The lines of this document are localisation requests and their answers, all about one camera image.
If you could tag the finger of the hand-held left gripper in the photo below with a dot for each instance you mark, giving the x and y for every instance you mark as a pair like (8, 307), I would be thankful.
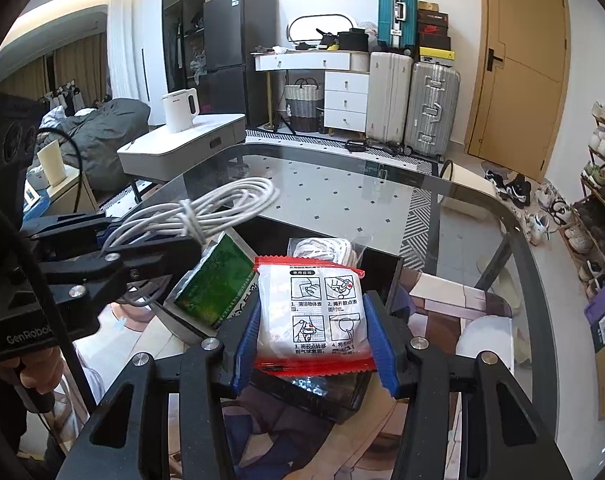
(147, 260)
(72, 232)

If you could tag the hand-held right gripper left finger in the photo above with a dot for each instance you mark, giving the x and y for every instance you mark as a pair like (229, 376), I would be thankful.
(245, 350)

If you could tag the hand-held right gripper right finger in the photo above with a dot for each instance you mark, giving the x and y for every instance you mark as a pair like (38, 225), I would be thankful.
(385, 350)

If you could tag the green packet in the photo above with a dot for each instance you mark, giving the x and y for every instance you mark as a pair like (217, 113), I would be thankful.
(207, 285)

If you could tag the red-edged white packet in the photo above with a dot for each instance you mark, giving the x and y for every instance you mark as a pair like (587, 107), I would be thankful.
(312, 315)

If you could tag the black cardboard box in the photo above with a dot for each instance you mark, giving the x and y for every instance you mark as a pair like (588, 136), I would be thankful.
(307, 397)

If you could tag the person's left hand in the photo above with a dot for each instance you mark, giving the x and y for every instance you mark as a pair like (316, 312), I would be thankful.
(45, 370)

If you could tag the wooden bedside cabinet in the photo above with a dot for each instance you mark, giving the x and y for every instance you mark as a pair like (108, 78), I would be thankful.
(67, 195)

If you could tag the grey bean bag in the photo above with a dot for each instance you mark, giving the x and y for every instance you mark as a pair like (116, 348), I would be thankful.
(102, 135)

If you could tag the printed table mat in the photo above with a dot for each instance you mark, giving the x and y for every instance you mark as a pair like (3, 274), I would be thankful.
(292, 452)

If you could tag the white side table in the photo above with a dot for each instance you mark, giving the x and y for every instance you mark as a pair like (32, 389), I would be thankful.
(182, 152)

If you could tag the person's dark clothing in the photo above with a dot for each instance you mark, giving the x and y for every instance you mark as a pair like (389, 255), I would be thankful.
(12, 452)

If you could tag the white electric kettle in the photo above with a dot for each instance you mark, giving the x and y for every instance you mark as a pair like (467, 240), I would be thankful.
(180, 110)

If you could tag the brown curtain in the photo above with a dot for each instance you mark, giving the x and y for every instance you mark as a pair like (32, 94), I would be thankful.
(77, 72)

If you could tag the white curtain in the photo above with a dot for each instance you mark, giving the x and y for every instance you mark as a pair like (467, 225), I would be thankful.
(132, 55)

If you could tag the black and white sneakers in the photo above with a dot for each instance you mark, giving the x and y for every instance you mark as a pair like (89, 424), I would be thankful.
(509, 187)

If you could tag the black refrigerator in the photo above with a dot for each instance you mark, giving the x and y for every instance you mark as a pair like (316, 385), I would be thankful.
(232, 60)

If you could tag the woven basket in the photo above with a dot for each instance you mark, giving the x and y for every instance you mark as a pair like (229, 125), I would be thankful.
(303, 107)

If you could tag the purple rolled mat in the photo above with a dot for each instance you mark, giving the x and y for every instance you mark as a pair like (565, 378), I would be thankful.
(604, 302)

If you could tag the dark glass cabinet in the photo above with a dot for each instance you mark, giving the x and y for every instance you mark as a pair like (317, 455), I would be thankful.
(182, 20)

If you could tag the silver suitcase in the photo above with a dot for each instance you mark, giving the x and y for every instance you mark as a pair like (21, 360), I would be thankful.
(432, 110)

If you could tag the white suitcase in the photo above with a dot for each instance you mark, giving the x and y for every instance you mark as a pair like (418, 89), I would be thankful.
(388, 100)

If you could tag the shoe rack with shoes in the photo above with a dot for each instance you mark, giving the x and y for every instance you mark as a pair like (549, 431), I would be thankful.
(599, 210)

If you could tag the white dressing desk with drawers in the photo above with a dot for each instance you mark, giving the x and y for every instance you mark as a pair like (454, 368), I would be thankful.
(345, 95)

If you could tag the oval mirror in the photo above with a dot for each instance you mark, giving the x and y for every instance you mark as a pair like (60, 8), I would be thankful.
(322, 25)

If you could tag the wooden door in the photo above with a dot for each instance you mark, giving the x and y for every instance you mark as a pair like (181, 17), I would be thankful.
(519, 70)

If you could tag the stack of shoe boxes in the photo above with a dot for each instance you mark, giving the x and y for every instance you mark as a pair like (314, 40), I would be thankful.
(435, 35)

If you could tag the teal suitcase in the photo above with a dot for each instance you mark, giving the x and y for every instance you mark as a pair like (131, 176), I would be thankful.
(397, 15)

